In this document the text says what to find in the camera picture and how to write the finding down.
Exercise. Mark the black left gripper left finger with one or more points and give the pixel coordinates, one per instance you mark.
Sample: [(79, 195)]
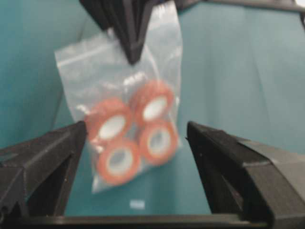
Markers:
[(37, 178)]

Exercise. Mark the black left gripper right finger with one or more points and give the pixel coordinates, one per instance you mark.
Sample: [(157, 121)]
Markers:
[(248, 184)]

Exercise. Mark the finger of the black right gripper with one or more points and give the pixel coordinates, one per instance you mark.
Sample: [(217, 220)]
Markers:
[(141, 11), (116, 14)]

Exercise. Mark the orange tape roll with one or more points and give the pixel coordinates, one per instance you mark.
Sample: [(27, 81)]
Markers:
[(158, 142), (151, 101), (108, 120), (119, 162)]

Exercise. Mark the clear zip bag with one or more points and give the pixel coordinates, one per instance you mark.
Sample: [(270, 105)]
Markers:
[(97, 68)]

